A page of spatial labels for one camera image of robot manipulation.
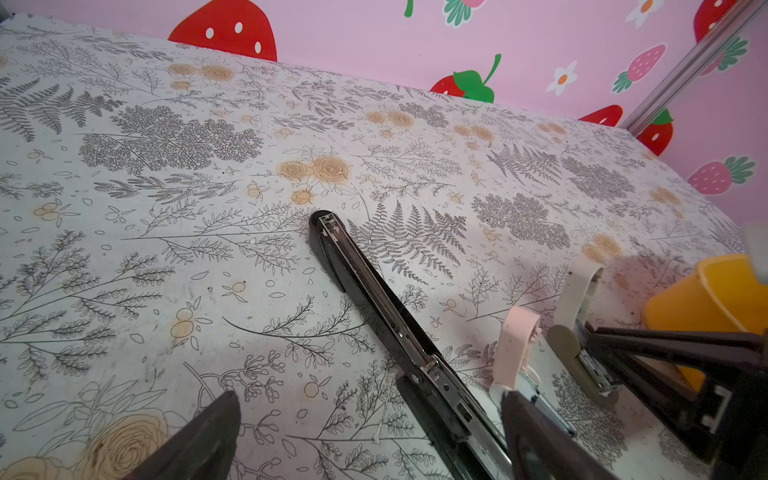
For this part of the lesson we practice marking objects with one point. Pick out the pink white small stapler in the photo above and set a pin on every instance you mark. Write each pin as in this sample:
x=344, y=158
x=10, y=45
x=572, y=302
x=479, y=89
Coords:
x=511, y=371

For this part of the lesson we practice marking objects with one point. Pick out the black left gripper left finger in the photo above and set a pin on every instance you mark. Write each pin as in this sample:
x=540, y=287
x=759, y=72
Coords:
x=203, y=449

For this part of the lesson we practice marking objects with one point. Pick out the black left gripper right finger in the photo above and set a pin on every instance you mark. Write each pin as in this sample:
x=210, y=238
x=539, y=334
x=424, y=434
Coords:
x=539, y=449

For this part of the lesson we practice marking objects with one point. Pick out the aluminium corner post right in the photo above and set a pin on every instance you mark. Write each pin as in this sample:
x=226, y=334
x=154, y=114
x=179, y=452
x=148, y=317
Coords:
x=690, y=67

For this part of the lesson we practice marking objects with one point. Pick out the yellow plastic tray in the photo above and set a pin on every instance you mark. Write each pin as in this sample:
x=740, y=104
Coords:
x=722, y=294

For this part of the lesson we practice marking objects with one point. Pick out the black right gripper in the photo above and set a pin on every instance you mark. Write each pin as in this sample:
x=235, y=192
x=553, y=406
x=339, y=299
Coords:
x=729, y=411

